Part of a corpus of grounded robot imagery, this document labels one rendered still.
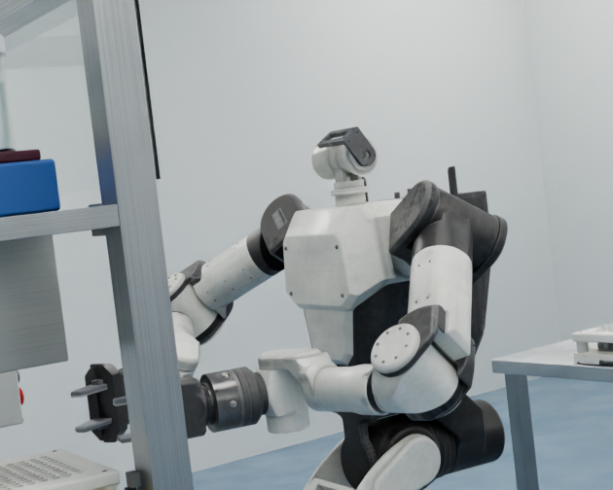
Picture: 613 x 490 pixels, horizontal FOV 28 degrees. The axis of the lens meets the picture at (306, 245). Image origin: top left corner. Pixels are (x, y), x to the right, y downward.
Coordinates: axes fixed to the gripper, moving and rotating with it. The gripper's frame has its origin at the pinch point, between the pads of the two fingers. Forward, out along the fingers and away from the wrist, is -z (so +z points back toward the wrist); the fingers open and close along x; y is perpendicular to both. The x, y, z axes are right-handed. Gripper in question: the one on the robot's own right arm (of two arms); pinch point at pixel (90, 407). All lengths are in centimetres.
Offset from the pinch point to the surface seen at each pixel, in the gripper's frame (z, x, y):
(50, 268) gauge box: -4.4, -22.5, 0.5
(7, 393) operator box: 41, 5, 54
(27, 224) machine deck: -28.5, -29.9, -16.7
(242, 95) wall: 387, -77, 188
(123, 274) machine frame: -17.4, -21.6, -22.4
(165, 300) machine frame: -13.6, -17.3, -26.1
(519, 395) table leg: 134, 27, -24
